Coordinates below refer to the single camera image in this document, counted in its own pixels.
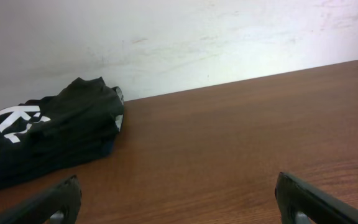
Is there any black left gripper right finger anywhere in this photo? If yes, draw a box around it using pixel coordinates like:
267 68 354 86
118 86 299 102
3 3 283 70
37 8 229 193
275 172 358 224

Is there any dark navy folded shirt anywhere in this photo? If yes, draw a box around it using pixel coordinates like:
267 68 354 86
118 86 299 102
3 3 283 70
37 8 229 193
0 139 115 190

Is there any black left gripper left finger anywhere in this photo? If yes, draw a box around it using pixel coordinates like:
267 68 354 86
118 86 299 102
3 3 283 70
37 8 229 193
0 175 82 224

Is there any black printed folded shirt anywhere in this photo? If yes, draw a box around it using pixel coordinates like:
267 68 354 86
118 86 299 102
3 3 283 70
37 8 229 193
0 77 125 184

